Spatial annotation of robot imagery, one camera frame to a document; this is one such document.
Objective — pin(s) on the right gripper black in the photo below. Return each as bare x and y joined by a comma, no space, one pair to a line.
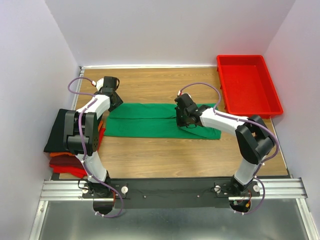
180,123

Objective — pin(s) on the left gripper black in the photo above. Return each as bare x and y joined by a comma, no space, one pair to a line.
118,102

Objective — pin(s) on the green t shirt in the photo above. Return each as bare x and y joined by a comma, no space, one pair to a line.
153,120

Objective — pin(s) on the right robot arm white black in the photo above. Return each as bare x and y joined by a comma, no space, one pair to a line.
255,140

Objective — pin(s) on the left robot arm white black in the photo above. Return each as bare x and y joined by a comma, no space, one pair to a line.
81,134

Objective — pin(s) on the red plastic bin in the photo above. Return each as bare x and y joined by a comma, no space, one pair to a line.
247,87

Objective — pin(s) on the black folded t shirt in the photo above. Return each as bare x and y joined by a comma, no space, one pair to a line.
55,141

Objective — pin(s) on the maroon folded t shirt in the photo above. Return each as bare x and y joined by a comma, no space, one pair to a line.
66,161

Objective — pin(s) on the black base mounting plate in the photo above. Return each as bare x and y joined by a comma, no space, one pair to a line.
170,193

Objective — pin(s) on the red folded t shirt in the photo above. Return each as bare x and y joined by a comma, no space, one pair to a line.
79,173

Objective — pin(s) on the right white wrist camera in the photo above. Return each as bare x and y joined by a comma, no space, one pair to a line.
181,93

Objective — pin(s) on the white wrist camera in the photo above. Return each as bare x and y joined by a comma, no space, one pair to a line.
98,84
181,93

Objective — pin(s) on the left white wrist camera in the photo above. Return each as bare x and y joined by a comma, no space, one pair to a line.
98,84

